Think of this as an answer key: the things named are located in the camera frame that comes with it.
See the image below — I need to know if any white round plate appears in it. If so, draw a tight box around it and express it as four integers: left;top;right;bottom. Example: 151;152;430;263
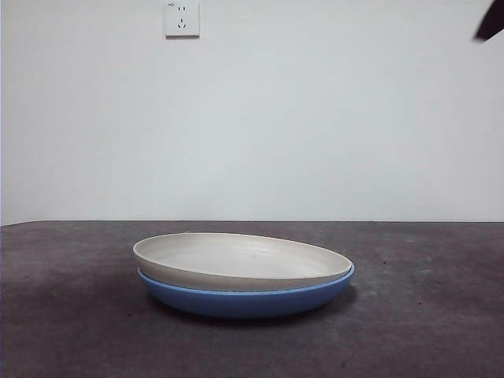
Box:
132;232;353;293

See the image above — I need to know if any blue round plate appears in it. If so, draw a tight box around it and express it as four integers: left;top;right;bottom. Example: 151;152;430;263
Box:
137;262;357;320

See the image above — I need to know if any white wall socket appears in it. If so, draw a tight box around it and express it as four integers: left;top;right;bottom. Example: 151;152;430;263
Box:
164;0;201;40

